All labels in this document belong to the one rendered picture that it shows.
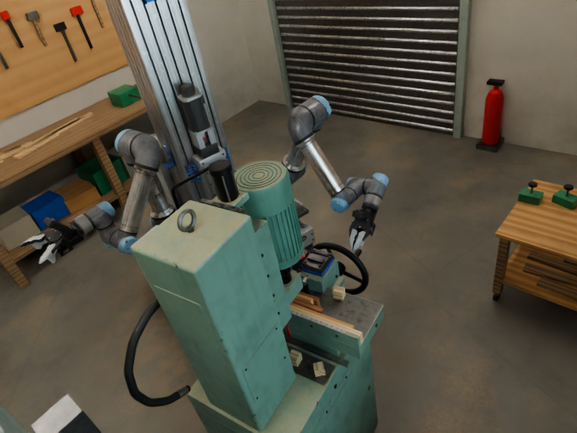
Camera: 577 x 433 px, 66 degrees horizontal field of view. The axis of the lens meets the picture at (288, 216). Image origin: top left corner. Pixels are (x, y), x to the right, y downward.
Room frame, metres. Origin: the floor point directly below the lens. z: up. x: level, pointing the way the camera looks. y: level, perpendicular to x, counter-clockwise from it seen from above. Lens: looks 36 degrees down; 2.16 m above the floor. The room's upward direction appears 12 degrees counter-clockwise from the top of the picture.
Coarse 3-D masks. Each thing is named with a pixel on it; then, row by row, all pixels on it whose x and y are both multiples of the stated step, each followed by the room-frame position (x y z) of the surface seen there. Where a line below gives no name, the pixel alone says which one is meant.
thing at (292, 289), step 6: (294, 276) 1.13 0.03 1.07; (300, 276) 1.13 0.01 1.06; (294, 282) 1.11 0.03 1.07; (300, 282) 1.13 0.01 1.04; (288, 288) 1.08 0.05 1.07; (294, 288) 1.10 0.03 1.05; (300, 288) 1.12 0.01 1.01; (288, 294) 1.07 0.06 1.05; (294, 294) 1.09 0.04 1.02; (288, 300) 1.07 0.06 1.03
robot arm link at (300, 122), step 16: (304, 112) 1.74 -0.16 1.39; (288, 128) 1.73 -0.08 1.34; (304, 128) 1.69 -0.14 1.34; (304, 144) 1.67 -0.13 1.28; (320, 160) 1.64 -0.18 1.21; (320, 176) 1.62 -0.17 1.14; (336, 176) 1.61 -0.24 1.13; (336, 192) 1.57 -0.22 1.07; (352, 192) 1.59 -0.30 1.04; (336, 208) 1.55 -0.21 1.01
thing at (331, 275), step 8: (336, 264) 1.27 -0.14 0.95; (304, 272) 1.25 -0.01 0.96; (328, 272) 1.23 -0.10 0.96; (336, 272) 1.26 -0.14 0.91; (312, 280) 1.21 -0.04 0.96; (320, 280) 1.19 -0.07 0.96; (328, 280) 1.22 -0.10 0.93; (336, 280) 1.26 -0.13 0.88; (312, 288) 1.21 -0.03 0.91; (320, 288) 1.19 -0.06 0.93
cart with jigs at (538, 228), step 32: (544, 192) 1.92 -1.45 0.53; (576, 192) 1.86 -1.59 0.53; (512, 224) 1.72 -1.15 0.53; (544, 224) 1.67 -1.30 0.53; (576, 224) 1.62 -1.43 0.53; (512, 256) 1.82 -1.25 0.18; (544, 256) 1.75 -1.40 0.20; (576, 256) 1.41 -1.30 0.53; (544, 288) 1.54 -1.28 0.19; (576, 288) 1.50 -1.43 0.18
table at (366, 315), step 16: (320, 304) 1.13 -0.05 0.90; (336, 304) 1.11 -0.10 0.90; (352, 304) 1.10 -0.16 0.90; (368, 304) 1.08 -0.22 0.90; (352, 320) 1.02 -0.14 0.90; (368, 320) 1.01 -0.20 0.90; (304, 336) 1.05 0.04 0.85; (320, 336) 1.00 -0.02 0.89; (368, 336) 0.96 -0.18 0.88; (352, 352) 0.92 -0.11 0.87
